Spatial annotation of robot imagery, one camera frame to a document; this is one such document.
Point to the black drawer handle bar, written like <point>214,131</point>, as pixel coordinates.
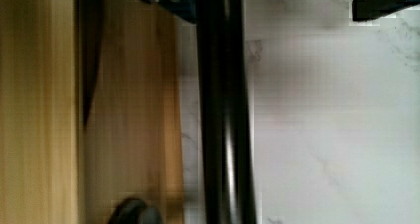
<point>225,123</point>

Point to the wooden drawer front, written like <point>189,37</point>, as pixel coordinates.
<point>130,138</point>

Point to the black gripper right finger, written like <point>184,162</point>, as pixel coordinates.
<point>366,10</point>

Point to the wooden cabinet top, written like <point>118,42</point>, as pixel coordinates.
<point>39,112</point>

